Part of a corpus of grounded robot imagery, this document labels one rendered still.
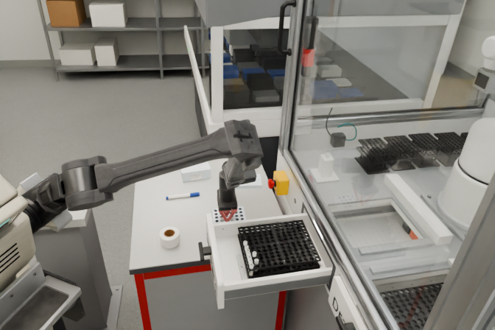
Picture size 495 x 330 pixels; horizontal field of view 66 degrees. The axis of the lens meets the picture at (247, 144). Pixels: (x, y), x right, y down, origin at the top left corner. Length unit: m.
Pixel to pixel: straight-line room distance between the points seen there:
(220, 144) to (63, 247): 1.12
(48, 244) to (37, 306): 0.81
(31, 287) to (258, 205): 0.89
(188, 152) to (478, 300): 0.57
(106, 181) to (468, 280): 0.70
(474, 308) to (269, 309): 1.10
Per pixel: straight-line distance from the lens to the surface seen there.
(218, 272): 1.12
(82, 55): 5.00
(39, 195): 0.99
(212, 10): 1.67
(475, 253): 0.68
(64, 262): 1.86
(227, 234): 1.33
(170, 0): 5.09
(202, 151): 0.81
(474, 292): 0.71
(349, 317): 1.11
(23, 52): 5.61
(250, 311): 1.68
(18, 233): 0.95
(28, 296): 1.02
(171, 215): 1.55
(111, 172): 0.88
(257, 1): 1.69
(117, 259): 2.48
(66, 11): 4.83
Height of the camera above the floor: 1.78
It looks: 31 degrees down
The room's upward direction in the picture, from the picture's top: 2 degrees clockwise
